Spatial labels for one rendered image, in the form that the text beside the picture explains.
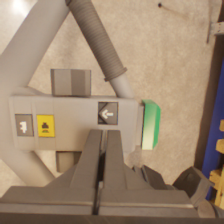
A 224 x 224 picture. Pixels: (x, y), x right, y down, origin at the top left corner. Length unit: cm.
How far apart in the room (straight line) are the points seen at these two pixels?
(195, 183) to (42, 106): 30
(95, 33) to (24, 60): 12
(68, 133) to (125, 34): 115
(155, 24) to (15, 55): 130
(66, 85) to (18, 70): 8
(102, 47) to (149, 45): 121
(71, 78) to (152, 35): 125
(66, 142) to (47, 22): 18
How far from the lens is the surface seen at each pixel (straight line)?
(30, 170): 35
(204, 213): 39
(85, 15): 27
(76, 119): 26
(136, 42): 139
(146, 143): 29
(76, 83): 26
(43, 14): 29
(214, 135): 189
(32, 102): 28
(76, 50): 122
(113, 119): 26
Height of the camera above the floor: 119
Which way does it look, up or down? 63 degrees down
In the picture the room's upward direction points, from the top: 123 degrees clockwise
